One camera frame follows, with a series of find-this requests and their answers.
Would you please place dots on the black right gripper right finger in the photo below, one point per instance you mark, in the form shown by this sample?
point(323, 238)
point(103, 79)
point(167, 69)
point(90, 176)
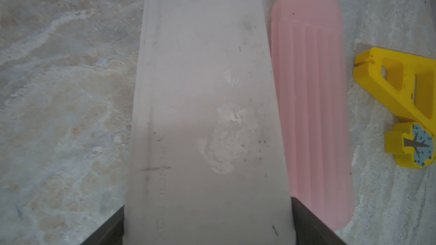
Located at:
point(310, 230)

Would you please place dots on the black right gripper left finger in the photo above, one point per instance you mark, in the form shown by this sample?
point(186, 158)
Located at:
point(109, 233)

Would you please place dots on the white grey pencil case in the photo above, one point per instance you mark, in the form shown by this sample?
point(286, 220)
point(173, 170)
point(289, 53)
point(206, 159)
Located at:
point(207, 164)

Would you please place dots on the pink pencil case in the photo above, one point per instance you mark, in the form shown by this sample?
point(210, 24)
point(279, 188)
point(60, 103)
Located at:
point(308, 59)

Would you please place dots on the yellow triangular wooden toy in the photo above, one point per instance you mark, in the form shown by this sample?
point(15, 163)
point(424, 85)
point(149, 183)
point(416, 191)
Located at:
point(406, 85)

